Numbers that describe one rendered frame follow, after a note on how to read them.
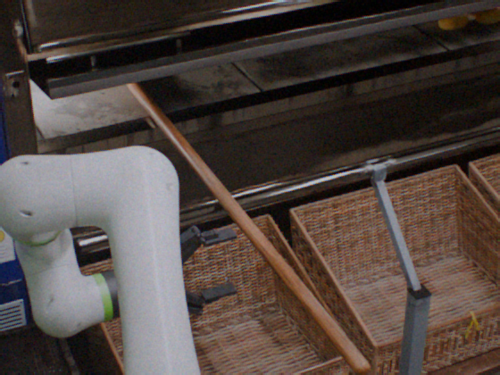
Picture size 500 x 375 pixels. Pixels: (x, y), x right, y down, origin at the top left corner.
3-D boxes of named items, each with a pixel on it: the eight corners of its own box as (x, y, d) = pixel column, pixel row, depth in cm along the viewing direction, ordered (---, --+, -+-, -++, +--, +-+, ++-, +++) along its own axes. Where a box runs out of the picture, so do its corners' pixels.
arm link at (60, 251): (9, 254, 172) (77, 236, 174) (-10, 187, 174) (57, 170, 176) (25, 284, 207) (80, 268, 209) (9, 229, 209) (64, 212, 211)
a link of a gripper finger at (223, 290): (205, 299, 214) (205, 302, 215) (237, 290, 217) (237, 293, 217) (200, 290, 216) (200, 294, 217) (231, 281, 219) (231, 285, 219)
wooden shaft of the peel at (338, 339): (371, 376, 188) (373, 363, 187) (357, 381, 187) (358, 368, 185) (76, 12, 317) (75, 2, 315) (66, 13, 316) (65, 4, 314)
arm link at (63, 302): (37, 348, 203) (45, 340, 193) (20, 285, 205) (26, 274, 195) (107, 328, 208) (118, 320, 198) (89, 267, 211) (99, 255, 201)
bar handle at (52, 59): (51, 83, 229) (49, 81, 231) (192, 54, 242) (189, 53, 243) (46, 57, 227) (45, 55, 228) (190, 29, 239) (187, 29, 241)
